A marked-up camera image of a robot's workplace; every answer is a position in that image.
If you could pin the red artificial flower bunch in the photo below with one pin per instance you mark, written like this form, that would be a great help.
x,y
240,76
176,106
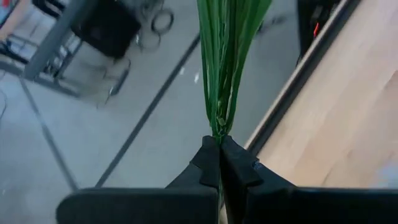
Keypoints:
x,y
227,62

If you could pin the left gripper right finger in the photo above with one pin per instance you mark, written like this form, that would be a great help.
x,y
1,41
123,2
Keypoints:
x,y
264,202

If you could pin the black computer case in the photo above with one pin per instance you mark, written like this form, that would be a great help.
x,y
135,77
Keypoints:
x,y
311,25

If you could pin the black chair chrome legs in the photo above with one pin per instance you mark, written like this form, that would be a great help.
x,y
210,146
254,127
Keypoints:
x,y
105,28

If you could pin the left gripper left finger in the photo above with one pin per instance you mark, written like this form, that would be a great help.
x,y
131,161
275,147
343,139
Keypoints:
x,y
186,205

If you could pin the grey metal table frame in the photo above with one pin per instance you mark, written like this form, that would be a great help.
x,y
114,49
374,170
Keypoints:
x,y
53,40

